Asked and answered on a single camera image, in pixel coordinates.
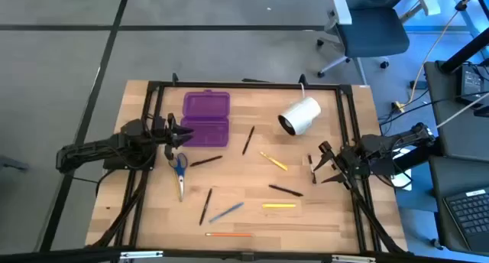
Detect black pen clear barrel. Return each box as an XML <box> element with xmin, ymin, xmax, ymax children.
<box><xmin>307</xmin><ymin>154</ymin><xmax>318</xmax><ymax>185</ymax></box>

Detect orange pencil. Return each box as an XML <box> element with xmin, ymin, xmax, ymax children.
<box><xmin>205</xmin><ymin>232</ymin><xmax>254</xmax><ymax>238</ymax></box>

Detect grey chair base leg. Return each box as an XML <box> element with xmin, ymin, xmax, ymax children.
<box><xmin>0</xmin><ymin>154</ymin><xmax>30</xmax><ymax>173</ymax></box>

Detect slim black pen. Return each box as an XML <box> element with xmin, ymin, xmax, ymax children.
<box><xmin>268</xmin><ymin>183</ymin><xmax>304</xmax><ymax>198</ymax></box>
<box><xmin>241</xmin><ymin>125</ymin><xmax>256</xmax><ymax>156</ymax></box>

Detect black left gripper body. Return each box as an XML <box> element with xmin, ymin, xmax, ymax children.
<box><xmin>151</xmin><ymin>112</ymin><xmax>179</xmax><ymax>161</ymax></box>

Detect white paper sheet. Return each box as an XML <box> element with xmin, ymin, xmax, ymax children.
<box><xmin>390</xmin><ymin>145</ymin><xmax>413</xmax><ymax>192</ymax></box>

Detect black diagonal stand beam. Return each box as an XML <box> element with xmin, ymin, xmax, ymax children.
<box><xmin>438</xmin><ymin>36</ymin><xmax>489</xmax><ymax>75</ymax></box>
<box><xmin>393</xmin><ymin>135</ymin><xmax>445</xmax><ymax>175</ymax></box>

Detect dark blue office chair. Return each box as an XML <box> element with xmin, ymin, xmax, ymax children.
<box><xmin>316</xmin><ymin>0</ymin><xmax>442</xmax><ymax>86</ymax></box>

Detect black metal table frame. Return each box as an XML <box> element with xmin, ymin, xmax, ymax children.
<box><xmin>86</xmin><ymin>72</ymin><xmax>412</xmax><ymax>256</ymax></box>

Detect slim yellow pen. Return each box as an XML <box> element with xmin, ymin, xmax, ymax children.
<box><xmin>259</xmin><ymin>151</ymin><xmax>289</xmax><ymax>172</ymax></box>

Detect thick black marker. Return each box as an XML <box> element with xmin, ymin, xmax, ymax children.
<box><xmin>189</xmin><ymin>154</ymin><xmax>224</xmax><ymax>167</ymax></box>

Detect blue handled scissors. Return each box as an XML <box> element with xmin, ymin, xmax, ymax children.
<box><xmin>168</xmin><ymin>152</ymin><xmax>189</xmax><ymax>203</ymax></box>

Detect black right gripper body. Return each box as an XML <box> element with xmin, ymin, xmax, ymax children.
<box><xmin>319</xmin><ymin>140</ymin><xmax>370</xmax><ymax>190</ymax></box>

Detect dark grey side table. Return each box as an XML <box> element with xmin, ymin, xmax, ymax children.
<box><xmin>427</xmin><ymin>154</ymin><xmax>489</xmax><ymax>256</ymax></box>
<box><xmin>423</xmin><ymin>60</ymin><xmax>489</xmax><ymax>164</ymax></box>

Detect tan hanging cable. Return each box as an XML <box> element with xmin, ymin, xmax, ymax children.
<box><xmin>399</xmin><ymin>0</ymin><xmax>482</xmax><ymax>113</ymax></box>

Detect purple plastic supply box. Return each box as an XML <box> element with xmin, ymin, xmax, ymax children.
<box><xmin>180</xmin><ymin>89</ymin><xmax>232</xmax><ymax>148</ymax></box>

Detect black desk cable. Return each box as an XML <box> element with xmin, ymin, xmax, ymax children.
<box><xmin>377</xmin><ymin>89</ymin><xmax>489</xmax><ymax>126</ymax></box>

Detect black keyboard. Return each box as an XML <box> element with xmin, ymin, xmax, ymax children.
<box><xmin>442</xmin><ymin>186</ymin><xmax>489</xmax><ymax>255</ymax></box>

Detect black crossbar silver brackets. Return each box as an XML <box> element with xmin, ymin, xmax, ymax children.
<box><xmin>0</xmin><ymin>246</ymin><xmax>489</xmax><ymax>263</ymax></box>

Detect blue ballpoint pen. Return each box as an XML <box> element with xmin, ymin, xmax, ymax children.
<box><xmin>208</xmin><ymin>202</ymin><xmax>245</xmax><ymax>224</ymax></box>

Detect black power adapter box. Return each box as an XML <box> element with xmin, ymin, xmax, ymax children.
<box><xmin>456</xmin><ymin>63</ymin><xmax>489</xmax><ymax>107</ymax></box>

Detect black pen white print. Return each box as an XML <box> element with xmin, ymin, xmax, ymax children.
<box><xmin>198</xmin><ymin>187</ymin><xmax>213</xmax><ymax>226</ymax></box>

